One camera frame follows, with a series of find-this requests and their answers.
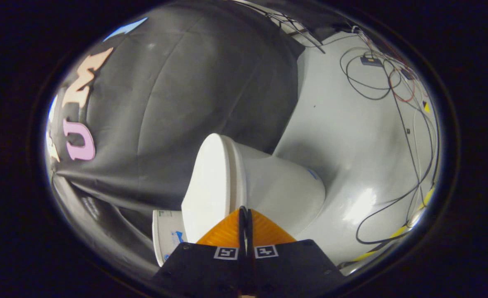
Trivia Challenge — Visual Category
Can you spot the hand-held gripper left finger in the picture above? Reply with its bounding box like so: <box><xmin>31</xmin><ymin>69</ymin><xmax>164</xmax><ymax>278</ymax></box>
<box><xmin>153</xmin><ymin>209</ymin><xmax>245</xmax><ymax>298</ymax></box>

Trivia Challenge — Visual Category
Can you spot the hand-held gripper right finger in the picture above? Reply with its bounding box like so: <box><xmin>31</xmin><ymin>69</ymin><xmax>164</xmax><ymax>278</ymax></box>
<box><xmin>246</xmin><ymin>209</ymin><xmax>346</xmax><ymax>298</ymax></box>

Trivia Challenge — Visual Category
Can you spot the white toilet lid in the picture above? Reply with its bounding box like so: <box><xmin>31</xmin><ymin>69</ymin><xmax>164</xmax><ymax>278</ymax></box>
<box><xmin>181</xmin><ymin>133</ymin><xmax>247</xmax><ymax>244</ymax></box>

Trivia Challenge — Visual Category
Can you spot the white ceramic toilet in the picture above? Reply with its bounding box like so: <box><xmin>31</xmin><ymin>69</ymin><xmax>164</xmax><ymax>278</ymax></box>
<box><xmin>152</xmin><ymin>137</ymin><xmax>326</xmax><ymax>267</ymax></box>

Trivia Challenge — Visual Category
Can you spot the black backdrop cloth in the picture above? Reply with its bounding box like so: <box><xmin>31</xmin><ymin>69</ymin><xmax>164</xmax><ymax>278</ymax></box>
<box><xmin>45</xmin><ymin>0</ymin><xmax>339</xmax><ymax>269</ymax></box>

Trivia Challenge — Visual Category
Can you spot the black metal backdrop stand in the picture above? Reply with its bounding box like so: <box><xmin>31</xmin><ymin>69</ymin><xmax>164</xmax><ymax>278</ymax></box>
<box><xmin>236</xmin><ymin>0</ymin><xmax>326</xmax><ymax>54</ymax></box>

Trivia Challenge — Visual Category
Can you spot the black floor cable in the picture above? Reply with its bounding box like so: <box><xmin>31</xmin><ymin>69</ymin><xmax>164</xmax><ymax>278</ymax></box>
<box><xmin>339</xmin><ymin>25</ymin><xmax>440</xmax><ymax>245</ymax></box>

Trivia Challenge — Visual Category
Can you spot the red floor cable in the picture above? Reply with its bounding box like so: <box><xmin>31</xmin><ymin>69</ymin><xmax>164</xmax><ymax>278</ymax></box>
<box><xmin>388</xmin><ymin>66</ymin><xmax>416</xmax><ymax>103</ymax></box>

